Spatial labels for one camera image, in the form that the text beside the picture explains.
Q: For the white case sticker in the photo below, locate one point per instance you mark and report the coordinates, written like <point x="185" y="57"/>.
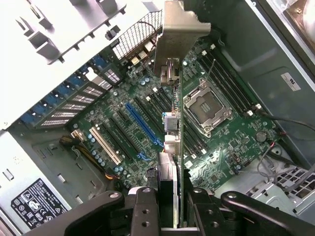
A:
<point x="291" y="81"/>

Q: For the grey power supply with label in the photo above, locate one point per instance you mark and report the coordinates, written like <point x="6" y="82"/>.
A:
<point x="32" y="196"/>

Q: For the grey open PC case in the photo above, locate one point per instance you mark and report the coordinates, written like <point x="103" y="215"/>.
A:
<point x="258" y="56"/>

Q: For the black expansion slot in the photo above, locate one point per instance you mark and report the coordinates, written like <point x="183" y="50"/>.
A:
<point x="115" y="140"/>
<point x="148" y="115"/>
<point x="126" y="132"/>

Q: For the metal CPU socket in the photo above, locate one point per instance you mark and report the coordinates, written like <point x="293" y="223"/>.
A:
<point x="208" y="107"/>

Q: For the case fan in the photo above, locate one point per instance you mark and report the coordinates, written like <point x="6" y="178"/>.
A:
<point x="301" y="17"/>

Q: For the silver coin cell battery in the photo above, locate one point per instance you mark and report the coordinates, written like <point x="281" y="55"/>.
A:
<point x="261" y="136"/>

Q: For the black RAM slot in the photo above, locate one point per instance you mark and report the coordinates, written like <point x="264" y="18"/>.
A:
<point x="194" y="137"/>
<point x="188" y="145"/>
<point x="236" y="81"/>
<point x="225" y="86"/>

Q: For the green motherboard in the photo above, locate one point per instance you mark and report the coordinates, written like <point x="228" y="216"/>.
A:
<point x="221" y="152"/>

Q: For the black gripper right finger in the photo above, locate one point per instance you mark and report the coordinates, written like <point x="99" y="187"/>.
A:
<point x="204" y="214"/>

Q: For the white expansion slot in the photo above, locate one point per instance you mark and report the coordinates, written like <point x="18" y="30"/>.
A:
<point x="105" y="145"/>

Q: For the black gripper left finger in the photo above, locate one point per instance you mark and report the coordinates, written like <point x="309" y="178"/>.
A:
<point x="145" y="211"/>

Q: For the vented silver slot cover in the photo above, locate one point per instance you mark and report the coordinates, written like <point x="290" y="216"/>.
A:
<point x="57" y="121"/>
<point x="73" y="107"/>
<point x="82" y="99"/>
<point x="112" y="76"/>
<point x="93" y="91"/>

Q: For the blue slot latch row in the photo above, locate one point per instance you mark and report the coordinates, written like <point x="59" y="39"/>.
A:
<point x="61" y="94"/>

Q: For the grey perforated disk bay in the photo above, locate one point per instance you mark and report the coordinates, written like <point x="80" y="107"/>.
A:
<point x="290" y="182"/>

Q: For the black mesh rear grille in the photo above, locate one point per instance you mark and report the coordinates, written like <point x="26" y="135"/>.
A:
<point x="137" y="37"/>

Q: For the blue expansion slot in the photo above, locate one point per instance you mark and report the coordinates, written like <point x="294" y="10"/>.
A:
<point x="144" y="124"/>

